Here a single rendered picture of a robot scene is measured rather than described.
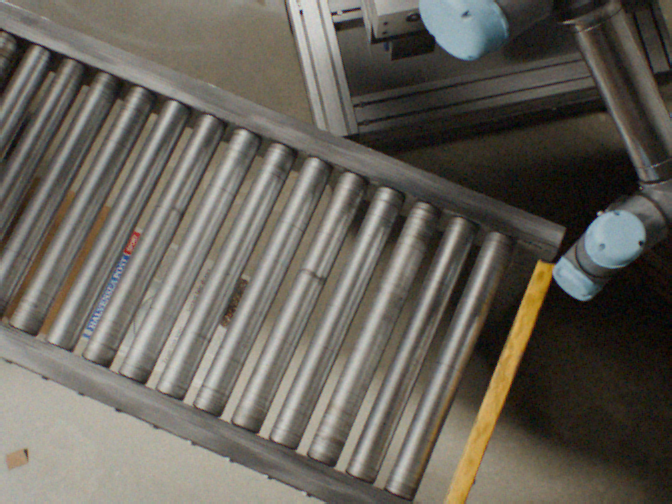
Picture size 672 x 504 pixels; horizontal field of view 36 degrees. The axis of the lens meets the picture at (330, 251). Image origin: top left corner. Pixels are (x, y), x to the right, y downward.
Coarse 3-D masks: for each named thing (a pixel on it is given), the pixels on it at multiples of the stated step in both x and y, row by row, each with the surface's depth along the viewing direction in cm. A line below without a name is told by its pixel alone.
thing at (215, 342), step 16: (128, 256) 246; (160, 272) 245; (208, 272) 245; (112, 288) 244; (192, 288) 244; (240, 288) 244; (144, 304) 243; (192, 304) 243; (96, 320) 242; (224, 320) 242; (128, 336) 241; (176, 336) 241; (208, 352) 240
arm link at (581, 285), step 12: (564, 264) 155; (576, 264) 153; (564, 276) 154; (576, 276) 153; (588, 276) 153; (612, 276) 153; (564, 288) 158; (576, 288) 154; (588, 288) 153; (600, 288) 154
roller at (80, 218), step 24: (144, 96) 172; (120, 120) 171; (144, 120) 172; (120, 144) 170; (96, 168) 169; (120, 168) 170; (96, 192) 168; (72, 216) 166; (96, 216) 168; (72, 240) 166; (48, 264) 164; (72, 264) 167; (48, 288) 164; (24, 312) 162; (48, 312) 165
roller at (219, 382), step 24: (312, 168) 168; (312, 192) 168; (288, 216) 166; (288, 240) 165; (264, 264) 164; (288, 264) 166; (264, 288) 163; (240, 312) 163; (264, 312) 163; (240, 336) 161; (216, 360) 161; (240, 360) 161; (216, 384) 159; (216, 408) 159
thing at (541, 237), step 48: (0, 0) 176; (48, 48) 174; (96, 48) 174; (192, 96) 172; (240, 96) 172; (288, 144) 169; (336, 144) 169; (432, 192) 167; (480, 240) 174; (528, 240) 165
